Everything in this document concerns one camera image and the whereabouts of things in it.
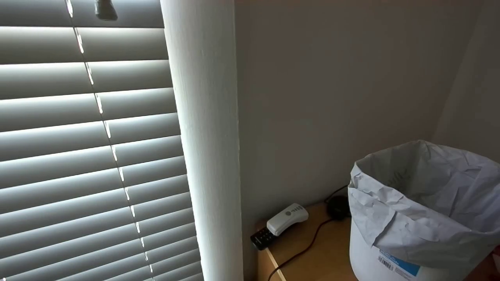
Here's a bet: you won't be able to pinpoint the grey bin liner bag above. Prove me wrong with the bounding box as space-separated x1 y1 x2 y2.
347 139 500 273

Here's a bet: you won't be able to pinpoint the white plastic waste bin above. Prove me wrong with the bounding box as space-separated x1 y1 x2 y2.
348 217 473 281

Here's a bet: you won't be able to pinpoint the black remote control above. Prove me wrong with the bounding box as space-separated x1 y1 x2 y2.
248 226 281 251

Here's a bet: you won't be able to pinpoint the white handheld device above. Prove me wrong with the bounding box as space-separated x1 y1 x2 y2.
266 201 309 237

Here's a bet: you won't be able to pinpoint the light wooden worktop dresser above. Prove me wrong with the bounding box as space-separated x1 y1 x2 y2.
248 200 500 281

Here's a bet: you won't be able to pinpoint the black power adapter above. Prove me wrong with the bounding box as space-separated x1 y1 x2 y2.
325 193 352 221

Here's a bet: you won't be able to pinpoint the white slatted window blinds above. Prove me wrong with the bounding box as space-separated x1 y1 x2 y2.
0 0 206 281

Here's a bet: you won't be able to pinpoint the dark blind wand handle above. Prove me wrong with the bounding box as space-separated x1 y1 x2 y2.
94 0 119 22

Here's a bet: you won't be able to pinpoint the thin black cable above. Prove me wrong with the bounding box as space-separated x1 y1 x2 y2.
267 186 350 281

